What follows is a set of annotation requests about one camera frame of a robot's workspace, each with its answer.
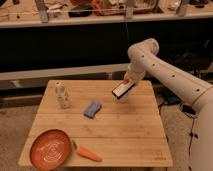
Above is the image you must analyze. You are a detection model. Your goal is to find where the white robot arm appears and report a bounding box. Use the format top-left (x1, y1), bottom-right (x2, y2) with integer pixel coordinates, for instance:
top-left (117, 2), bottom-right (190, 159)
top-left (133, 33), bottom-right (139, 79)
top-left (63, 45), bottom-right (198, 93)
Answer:
top-left (124, 38), bottom-right (213, 171)

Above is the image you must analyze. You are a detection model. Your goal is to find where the blue sponge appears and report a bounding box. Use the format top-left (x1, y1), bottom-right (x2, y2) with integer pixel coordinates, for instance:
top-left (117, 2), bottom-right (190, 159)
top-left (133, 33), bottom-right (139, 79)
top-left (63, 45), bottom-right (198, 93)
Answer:
top-left (84, 101), bottom-right (102, 118)

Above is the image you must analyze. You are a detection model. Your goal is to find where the wooden table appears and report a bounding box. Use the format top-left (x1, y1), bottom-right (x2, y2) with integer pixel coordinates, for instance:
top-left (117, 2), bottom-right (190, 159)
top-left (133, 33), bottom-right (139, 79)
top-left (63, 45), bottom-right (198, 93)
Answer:
top-left (19, 80), bottom-right (173, 168)

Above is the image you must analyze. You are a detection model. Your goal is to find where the orange toy carrot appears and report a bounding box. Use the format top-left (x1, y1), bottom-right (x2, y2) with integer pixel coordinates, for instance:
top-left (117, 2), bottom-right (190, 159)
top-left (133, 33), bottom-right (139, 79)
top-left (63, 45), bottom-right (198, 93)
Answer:
top-left (73, 141), bottom-right (102, 162)

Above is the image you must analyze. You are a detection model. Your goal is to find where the orange plate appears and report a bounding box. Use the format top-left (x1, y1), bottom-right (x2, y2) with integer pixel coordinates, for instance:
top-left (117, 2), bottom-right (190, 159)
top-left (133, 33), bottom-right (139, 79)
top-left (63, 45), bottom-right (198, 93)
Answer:
top-left (29, 129), bottom-right (72, 171)

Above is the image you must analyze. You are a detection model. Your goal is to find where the cluttered wooden shelf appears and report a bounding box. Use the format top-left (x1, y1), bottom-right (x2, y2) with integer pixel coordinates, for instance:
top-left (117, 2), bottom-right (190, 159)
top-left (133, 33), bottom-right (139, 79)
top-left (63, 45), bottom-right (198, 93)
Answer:
top-left (0, 0), bottom-right (213, 28)

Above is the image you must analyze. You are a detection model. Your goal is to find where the black power adapter with cable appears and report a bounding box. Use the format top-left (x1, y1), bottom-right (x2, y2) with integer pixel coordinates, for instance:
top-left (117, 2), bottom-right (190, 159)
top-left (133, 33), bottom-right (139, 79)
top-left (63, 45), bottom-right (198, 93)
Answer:
top-left (181, 103), bottom-right (201, 171)

